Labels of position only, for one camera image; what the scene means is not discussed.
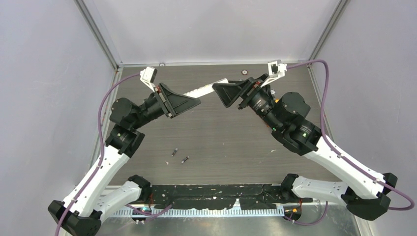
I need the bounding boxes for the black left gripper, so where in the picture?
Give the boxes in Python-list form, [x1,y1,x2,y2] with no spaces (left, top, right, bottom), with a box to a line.
[132,82,200,129]

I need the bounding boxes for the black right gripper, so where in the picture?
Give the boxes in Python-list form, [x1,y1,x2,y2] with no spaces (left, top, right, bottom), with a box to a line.
[211,74,283,132]

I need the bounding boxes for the white remote control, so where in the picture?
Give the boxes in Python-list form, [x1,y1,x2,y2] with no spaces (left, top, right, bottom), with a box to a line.
[183,78,228,98]

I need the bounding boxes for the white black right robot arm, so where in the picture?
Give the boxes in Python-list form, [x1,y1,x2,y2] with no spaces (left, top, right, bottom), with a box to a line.
[213,79,397,221]

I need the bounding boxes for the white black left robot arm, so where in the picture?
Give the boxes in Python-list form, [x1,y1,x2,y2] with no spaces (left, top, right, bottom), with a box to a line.
[48,83,212,236]

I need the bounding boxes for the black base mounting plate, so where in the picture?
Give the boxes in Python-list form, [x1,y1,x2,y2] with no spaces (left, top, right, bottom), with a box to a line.
[139,183,312,210]

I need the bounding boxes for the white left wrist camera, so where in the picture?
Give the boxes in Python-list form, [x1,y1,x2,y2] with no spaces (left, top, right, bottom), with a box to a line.
[140,66,157,92]

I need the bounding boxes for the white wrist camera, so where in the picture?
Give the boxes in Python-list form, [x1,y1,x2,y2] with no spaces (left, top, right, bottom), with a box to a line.
[261,60,287,88]
[140,66,157,92]

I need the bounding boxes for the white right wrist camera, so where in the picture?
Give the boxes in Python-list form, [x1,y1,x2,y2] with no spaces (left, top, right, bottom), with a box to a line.
[261,60,287,88]

